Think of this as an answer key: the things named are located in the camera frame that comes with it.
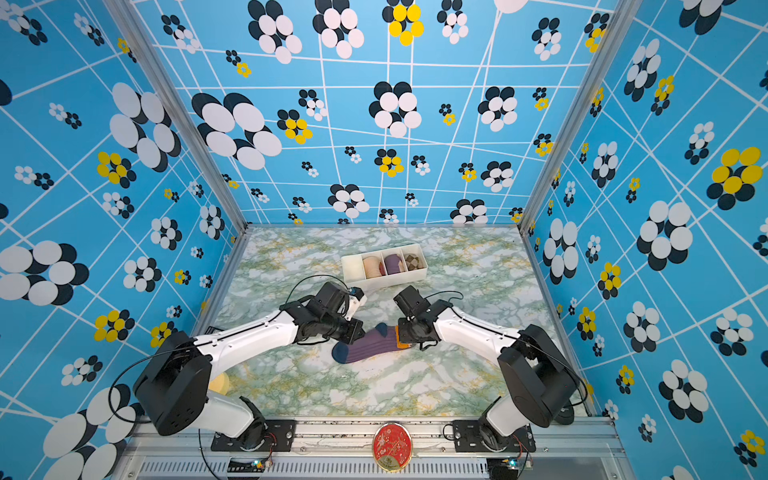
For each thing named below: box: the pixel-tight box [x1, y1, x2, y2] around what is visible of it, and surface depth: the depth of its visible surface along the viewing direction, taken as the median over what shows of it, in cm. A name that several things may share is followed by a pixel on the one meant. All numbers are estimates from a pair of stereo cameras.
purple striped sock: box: [332, 323, 412, 364], surface depth 89 cm
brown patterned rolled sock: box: [404, 253, 424, 271], surface depth 105 cm
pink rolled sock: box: [363, 256, 382, 279], surface depth 102 cm
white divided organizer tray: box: [341, 243, 429, 288], surface depth 104 cm
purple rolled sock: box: [384, 254, 402, 275], surface depth 105 cm
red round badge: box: [373, 422, 413, 473], surface depth 71 cm
